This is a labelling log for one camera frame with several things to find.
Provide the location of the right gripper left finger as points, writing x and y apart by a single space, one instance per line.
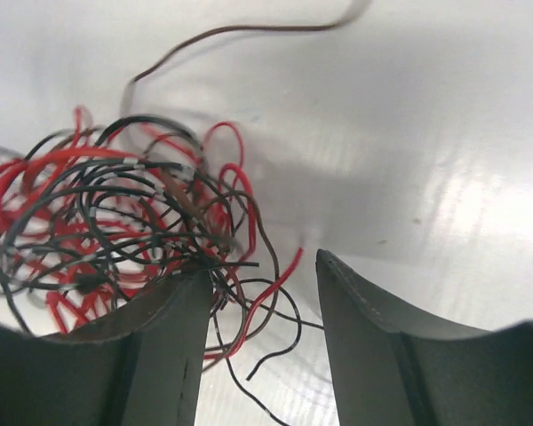
138 365

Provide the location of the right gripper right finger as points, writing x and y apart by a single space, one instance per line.
393 363

